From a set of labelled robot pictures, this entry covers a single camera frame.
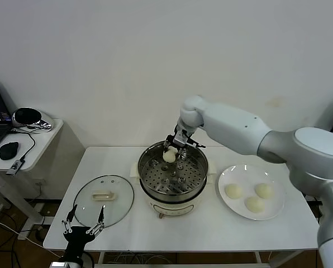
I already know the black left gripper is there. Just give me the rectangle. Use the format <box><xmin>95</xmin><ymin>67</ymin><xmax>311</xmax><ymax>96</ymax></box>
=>
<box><xmin>61</xmin><ymin>204</ymin><xmax>106</xmax><ymax>262</ymax></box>

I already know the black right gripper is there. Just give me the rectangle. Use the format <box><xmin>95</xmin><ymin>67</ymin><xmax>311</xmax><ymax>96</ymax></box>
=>
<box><xmin>163</xmin><ymin>124</ymin><xmax>197</xmax><ymax>161</ymax></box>

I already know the white steamed baozi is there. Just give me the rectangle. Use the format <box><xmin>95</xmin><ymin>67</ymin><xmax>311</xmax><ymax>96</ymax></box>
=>
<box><xmin>244</xmin><ymin>196</ymin><xmax>265</xmax><ymax>213</ymax></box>
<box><xmin>254</xmin><ymin>183</ymin><xmax>274</xmax><ymax>199</ymax></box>
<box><xmin>163</xmin><ymin>149</ymin><xmax>177</xmax><ymax>164</ymax></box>
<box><xmin>224</xmin><ymin>183</ymin><xmax>243</xmax><ymax>200</ymax></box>

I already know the glass lid with cream handle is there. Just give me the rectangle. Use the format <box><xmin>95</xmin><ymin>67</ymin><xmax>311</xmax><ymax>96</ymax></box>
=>
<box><xmin>73</xmin><ymin>175</ymin><xmax>135</xmax><ymax>229</ymax></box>

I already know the stainless steel steamer basket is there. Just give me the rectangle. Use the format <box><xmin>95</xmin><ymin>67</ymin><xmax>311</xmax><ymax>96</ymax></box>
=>
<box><xmin>130</xmin><ymin>140</ymin><xmax>216</xmax><ymax>198</ymax></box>

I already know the cream electric cooker base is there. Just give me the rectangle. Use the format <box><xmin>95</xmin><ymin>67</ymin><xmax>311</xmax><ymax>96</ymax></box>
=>
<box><xmin>140</xmin><ymin>180</ymin><xmax>205</xmax><ymax>220</ymax></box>

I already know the white round plate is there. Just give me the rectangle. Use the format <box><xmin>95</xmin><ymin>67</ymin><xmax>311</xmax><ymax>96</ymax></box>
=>
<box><xmin>218</xmin><ymin>164</ymin><xmax>285</xmax><ymax>221</ymax></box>

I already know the white side desk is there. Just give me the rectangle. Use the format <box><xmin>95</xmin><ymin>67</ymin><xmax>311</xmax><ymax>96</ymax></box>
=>
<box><xmin>0</xmin><ymin>118</ymin><xmax>85</xmax><ymax>241</ymax></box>

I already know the grey usb hub adapter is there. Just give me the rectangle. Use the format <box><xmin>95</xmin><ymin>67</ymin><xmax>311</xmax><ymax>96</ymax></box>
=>
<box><xmin>6</xmin><ymin>159</ymin><xmax>26</xmax><ymax>176</ymax></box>

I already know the black computer mouse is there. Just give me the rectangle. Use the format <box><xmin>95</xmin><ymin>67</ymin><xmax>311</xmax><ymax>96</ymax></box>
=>
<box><xmin>0</xmin><ymin>141</ymin><xmax>20</xmax><ymax>161</ymax></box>

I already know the shiny silver black headset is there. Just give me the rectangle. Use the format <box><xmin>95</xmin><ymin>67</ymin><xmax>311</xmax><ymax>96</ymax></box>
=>
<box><xmin>11</xmin><ymin>107</ymin><xmax>56</xmax><ymax>134</ymax></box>

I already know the white table leg frame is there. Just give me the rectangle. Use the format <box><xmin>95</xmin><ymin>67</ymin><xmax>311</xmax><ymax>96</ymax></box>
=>
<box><xmin>93</xmin><ymin>250</ymin><xmax>306</xmax><ymax>268</ymax></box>

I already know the thin black hub cable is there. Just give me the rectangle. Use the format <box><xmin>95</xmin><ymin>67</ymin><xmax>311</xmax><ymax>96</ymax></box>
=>
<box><xmin>8</xmin><ymin>129</ymin><xmax>36</xmax><ymax>165</ymax></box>

